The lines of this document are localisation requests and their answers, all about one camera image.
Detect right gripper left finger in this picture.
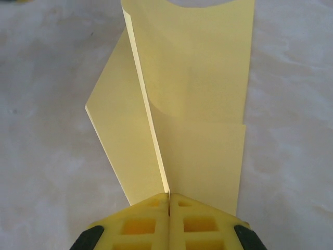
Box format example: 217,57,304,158
72,192,170,250

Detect yellow paper sheet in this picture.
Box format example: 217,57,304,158
85,0,256,217

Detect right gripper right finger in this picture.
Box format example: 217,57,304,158
169,193,262,250

